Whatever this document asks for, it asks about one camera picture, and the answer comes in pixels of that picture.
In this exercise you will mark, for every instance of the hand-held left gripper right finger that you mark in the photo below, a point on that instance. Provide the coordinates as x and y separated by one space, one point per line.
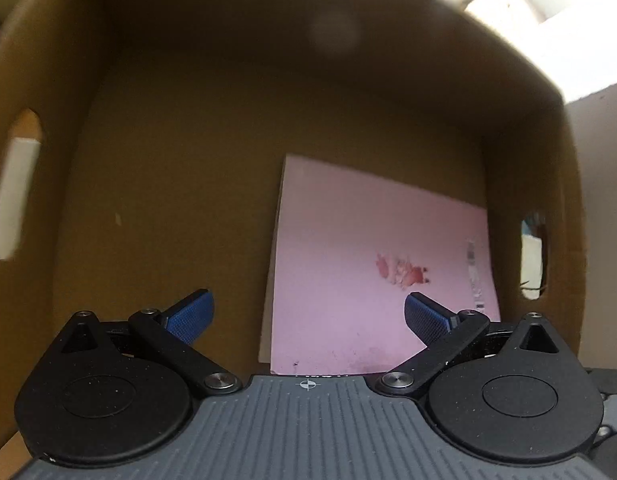
426 317

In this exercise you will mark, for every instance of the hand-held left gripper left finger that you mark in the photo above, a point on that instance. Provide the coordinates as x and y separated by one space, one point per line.
191 317

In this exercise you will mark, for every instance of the pink book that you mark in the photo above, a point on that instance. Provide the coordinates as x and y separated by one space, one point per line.
363 240

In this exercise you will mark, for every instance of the brown cardboard box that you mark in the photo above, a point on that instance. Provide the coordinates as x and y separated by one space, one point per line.
188 160

